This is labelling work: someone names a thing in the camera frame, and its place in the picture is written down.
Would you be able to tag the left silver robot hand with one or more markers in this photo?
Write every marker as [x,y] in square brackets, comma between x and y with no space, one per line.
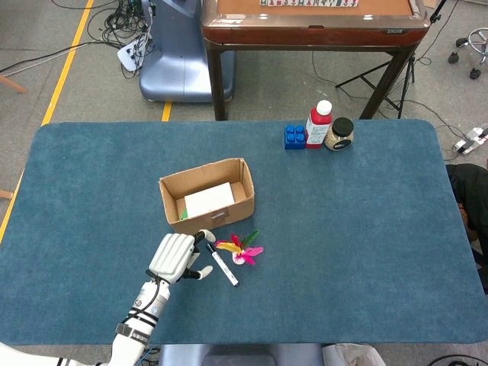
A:
[171,257]

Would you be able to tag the chrome rolling stool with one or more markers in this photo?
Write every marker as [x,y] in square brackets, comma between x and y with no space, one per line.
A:
[453,58]

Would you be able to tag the black tripod stand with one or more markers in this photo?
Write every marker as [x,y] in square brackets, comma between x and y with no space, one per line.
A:
[411,70]

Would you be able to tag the glass jar black lid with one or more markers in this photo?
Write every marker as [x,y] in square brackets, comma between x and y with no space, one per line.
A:
[339,137]

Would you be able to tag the white printed card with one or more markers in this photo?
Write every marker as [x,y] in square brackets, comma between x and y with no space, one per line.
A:
[209,200]

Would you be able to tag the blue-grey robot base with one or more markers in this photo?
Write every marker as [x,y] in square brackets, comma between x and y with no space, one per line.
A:
[183,68]

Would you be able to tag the clear plastic bag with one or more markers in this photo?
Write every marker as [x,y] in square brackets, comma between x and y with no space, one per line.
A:
[350,356]

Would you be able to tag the brown mahjong table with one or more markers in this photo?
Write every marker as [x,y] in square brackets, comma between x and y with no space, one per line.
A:
[305,34]

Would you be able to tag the white floor power strip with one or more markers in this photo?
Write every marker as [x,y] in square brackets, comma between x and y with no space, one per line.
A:
[478,134]
[464,146]

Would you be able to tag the person in dark clothes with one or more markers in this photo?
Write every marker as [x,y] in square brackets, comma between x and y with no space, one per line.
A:
[472,190]

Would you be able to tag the grey robot torso base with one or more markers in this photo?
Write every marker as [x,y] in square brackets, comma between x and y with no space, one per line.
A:
[236,356]

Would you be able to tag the red juice bottle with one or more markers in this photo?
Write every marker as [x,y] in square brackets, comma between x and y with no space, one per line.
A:
[316,129]

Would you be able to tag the blue table mat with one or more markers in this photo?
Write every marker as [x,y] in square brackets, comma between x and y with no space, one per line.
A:
[343,228]

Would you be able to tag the blue building block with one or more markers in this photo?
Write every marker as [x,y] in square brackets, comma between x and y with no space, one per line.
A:
[294,139]

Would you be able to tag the mahjong tile row faces showing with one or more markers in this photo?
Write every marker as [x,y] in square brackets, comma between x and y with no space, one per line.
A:
[305,3]

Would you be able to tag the green tea bag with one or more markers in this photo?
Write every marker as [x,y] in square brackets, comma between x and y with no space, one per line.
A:
[184,215]

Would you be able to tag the wooden frame foot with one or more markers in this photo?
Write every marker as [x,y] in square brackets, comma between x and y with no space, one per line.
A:
[5,194]

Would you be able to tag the open cardboard box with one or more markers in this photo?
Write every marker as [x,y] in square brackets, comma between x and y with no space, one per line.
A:
[202,225]

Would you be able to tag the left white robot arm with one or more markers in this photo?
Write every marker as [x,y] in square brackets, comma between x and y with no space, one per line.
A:
[141,320]

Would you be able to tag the black white marker pen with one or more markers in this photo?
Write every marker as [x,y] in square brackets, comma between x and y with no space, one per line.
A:
[225,268]

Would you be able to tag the feather shuttlecock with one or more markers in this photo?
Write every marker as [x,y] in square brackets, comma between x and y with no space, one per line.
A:
[244,253]

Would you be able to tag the white power strip with plugs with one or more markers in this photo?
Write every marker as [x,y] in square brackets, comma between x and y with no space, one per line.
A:
[129,55]

